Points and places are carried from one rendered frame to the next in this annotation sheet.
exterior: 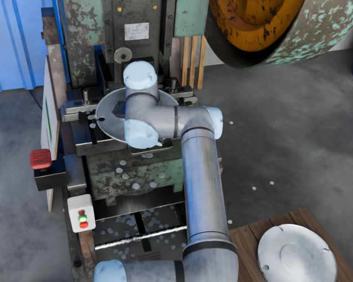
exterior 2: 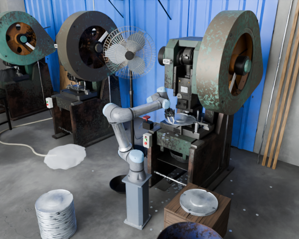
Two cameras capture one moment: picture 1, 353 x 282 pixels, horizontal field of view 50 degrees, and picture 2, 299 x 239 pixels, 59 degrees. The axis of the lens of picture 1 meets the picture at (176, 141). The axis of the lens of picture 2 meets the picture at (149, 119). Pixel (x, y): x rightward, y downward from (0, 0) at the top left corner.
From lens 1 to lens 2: 182 cm
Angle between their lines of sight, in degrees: 54
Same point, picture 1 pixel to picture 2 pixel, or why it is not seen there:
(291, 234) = (208, 196)
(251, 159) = (260, 202)
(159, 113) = (155, 96)
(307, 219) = (224, 200)
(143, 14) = (186, 84)
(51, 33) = not seen: hidden behind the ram
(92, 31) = (169, 84)
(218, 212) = (138, 108)
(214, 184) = (144, 105)
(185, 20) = (194, 88)
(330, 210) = not seen: outside the picture
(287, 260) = (194, 197)
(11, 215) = not seen: hidden behind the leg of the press
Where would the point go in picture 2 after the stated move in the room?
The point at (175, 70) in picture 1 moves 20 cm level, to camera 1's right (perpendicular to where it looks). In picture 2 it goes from (219, 124) to (233, 131)
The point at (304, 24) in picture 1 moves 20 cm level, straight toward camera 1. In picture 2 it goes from (199, 84) to (173, 86)
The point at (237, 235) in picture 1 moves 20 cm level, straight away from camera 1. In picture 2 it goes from (190, 185) to (212, 183)
